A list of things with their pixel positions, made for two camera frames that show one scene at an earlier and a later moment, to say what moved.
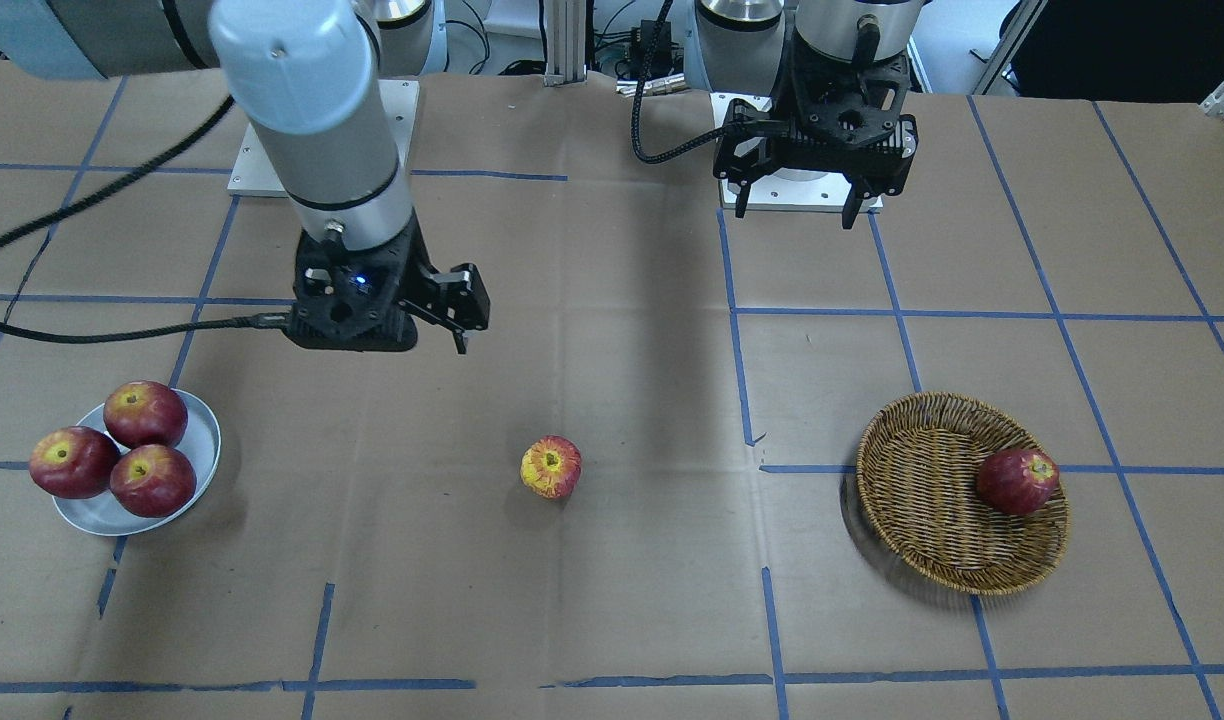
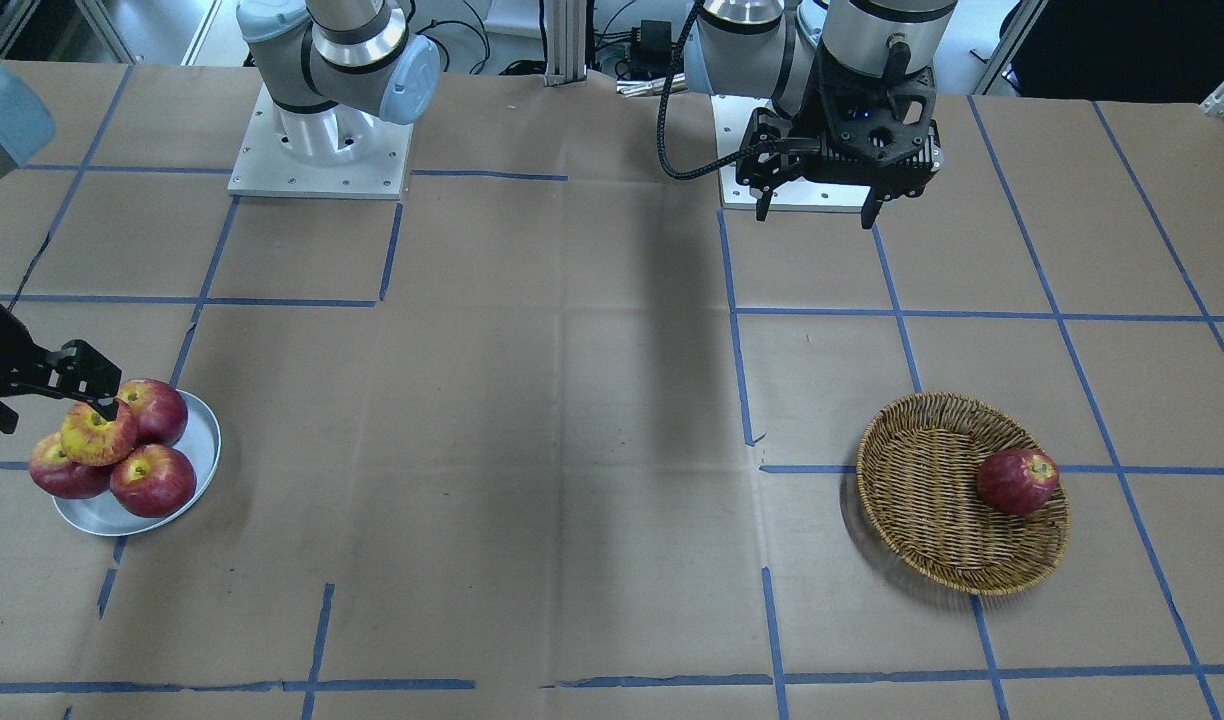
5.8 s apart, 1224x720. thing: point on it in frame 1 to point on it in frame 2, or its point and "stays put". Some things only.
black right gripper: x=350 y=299 to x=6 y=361
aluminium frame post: x=566 y=36 stays put
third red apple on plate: x=154 y=481 stays put
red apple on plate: x=142 y=413 stays put
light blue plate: x=103 y=513 stays put
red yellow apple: x=551 y=466 to x=91 y=439
